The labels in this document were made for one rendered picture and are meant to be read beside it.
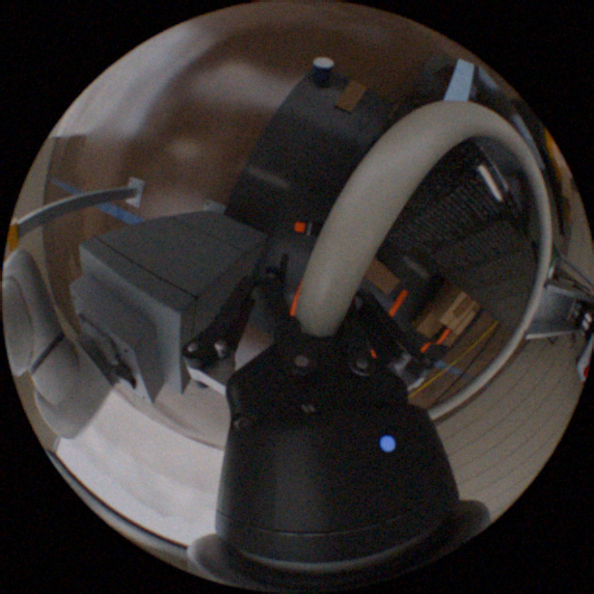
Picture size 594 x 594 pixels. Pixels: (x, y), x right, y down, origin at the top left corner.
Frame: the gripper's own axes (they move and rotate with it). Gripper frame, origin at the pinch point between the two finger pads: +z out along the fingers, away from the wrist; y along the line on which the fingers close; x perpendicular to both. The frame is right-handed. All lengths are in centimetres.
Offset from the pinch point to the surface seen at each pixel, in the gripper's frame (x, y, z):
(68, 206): 18, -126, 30
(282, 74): 95, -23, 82
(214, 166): 30, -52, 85
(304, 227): -2, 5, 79
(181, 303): -10.5, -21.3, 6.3
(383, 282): -22, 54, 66
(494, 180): 23.1, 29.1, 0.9
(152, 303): -10.0, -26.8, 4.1
